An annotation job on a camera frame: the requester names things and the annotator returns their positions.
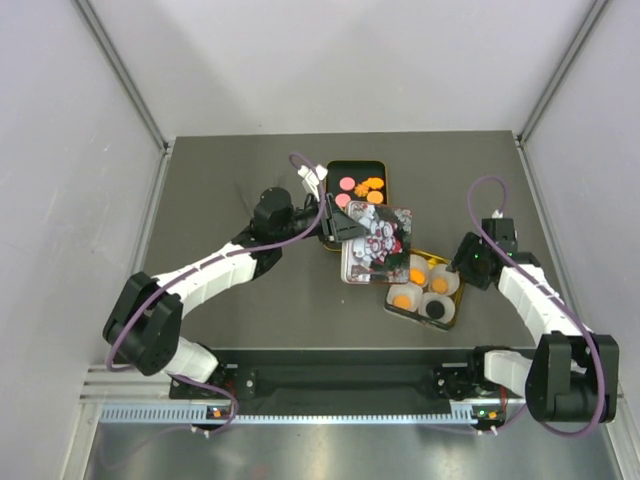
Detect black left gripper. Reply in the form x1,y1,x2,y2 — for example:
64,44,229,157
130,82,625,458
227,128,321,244
275,193,370,245

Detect orange round cookie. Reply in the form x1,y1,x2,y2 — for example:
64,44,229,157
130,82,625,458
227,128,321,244
430,277,449,295

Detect gold tin lid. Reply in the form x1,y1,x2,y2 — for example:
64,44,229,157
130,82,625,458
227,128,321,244
341,201,413,285

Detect orange fish-shaped cookie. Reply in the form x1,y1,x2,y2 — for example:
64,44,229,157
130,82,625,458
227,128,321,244
363,177,385,190
410,269,426,285

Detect black sandwich cookie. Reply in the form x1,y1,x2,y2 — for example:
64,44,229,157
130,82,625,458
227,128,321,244
425,300,446,320

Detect orange shell cookie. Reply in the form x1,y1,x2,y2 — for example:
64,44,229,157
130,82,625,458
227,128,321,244
393,295,412,310

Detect steel serving tongs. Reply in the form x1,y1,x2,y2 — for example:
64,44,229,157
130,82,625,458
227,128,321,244
234,173,283,219

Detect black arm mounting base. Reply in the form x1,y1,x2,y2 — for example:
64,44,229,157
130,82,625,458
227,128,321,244
170,363,500,402

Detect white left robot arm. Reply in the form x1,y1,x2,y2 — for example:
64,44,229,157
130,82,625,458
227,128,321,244
102,187,367,397

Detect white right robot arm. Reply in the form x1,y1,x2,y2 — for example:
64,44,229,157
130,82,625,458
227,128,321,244
448,212,619,426

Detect pink round cookie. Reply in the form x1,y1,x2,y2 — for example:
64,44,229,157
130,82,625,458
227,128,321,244
339,177,356,191
335,193,351,208

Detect white paper cupcake liner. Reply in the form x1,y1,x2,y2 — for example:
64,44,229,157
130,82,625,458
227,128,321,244
386,282,423,312
409,254,430,288
418,292,456,324
428,264,460,296

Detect orange swirl cookie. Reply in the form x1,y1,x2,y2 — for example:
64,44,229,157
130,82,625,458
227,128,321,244
353,183,370,198

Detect yellow dotted round biscuit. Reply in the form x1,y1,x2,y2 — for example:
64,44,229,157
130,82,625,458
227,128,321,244
366,190,385,204

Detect black gold-rimmed cookie tray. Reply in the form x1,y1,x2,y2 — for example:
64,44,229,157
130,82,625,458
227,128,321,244
323,159,389,252

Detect gold cookie tin box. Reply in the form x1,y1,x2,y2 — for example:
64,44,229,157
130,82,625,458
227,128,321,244
384,249,465,332

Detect aluminium frame rail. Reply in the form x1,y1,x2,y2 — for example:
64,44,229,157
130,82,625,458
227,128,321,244
80,368,506,430

